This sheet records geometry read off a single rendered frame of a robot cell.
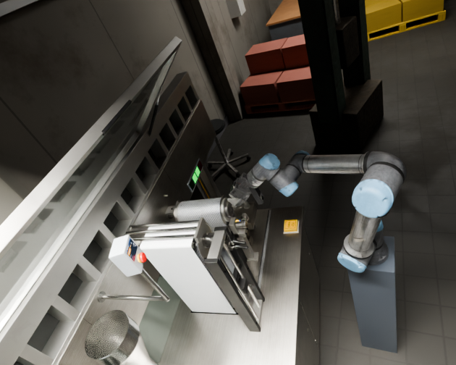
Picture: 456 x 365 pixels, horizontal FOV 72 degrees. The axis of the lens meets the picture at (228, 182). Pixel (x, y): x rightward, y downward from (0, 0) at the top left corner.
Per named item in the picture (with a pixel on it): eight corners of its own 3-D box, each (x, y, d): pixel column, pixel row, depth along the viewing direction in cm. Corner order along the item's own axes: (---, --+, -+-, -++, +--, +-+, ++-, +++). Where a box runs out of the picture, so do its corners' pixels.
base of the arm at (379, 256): (389, 240, 151) (388, 227, 145) (389, 266, 141) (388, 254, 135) (355, 237, 158) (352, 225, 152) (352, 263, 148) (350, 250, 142)
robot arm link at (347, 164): (411, 140, 103) (292, 145, 140) (399, 161, 98) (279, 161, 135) (418, 167, 108) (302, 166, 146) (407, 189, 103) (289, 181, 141)
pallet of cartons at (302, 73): (260, 88, 541) (247, 45, 496) (336, 75, 481) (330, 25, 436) (245, 117, 482) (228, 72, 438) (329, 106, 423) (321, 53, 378)
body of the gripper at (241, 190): (231, 183, 148) (245, 169, 140) (247, 192, 150) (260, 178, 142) (228, 195, 143) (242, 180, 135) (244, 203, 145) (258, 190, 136)
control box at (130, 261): (147, 271, 91) (129, 251, 85) (127, 277, 92) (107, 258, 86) (150, 253, 96) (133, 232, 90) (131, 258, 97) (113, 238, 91)
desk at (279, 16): (329, 30, 633) (323, -15, 584) (319, 62, 538) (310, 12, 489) (293, 39, 668) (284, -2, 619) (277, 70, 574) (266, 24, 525)
